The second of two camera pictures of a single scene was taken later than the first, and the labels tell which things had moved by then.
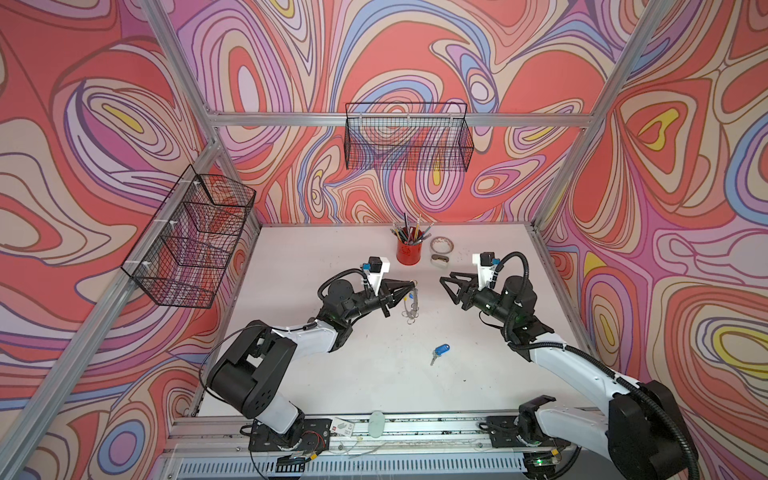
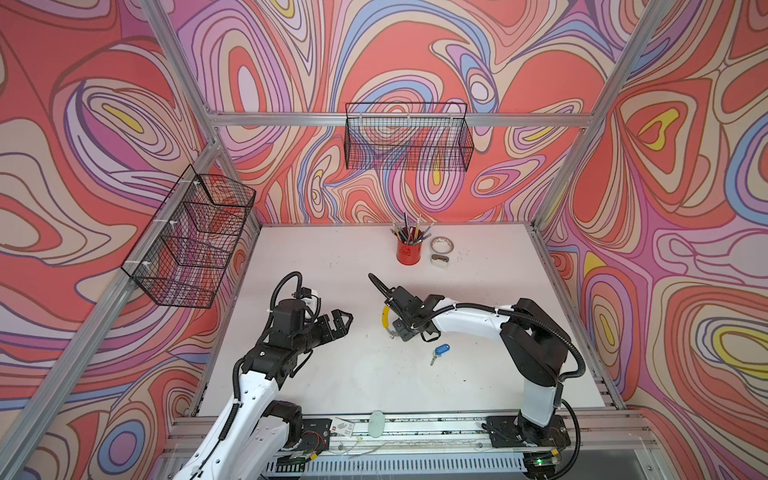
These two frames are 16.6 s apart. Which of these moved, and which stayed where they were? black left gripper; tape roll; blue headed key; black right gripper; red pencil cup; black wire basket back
Moved: black right gripper; black left gripper
Stayed: black wire basket back; red pencil cup; blue headed key; tape roll
